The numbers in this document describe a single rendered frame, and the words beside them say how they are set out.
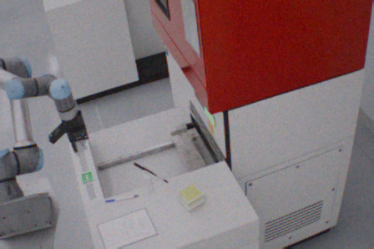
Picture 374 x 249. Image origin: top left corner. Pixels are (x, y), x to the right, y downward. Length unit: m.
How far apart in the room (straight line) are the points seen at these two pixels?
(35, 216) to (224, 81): 0.99
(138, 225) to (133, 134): 0.72
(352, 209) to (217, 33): 1.81
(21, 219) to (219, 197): 0.86
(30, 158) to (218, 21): 1.05
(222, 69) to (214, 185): 0.48
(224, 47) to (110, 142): 0.96
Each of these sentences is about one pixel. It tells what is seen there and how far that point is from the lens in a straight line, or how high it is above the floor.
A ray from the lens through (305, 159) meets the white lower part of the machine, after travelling 2.22.
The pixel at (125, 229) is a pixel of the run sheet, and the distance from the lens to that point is 1.78.
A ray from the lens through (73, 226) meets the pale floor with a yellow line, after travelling 3.14.
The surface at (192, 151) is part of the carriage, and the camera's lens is 2.14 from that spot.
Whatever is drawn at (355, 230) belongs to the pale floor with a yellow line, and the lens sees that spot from 2.97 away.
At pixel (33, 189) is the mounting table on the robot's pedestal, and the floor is 0.82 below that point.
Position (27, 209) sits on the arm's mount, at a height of 0.96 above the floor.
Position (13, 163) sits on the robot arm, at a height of 1.06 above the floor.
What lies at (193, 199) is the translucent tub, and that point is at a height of 1.03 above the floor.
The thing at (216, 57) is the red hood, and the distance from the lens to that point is 1.64.
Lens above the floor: 2.35
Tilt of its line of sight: 40 degrees down
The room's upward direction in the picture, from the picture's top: 7 degrees counter-clockwise
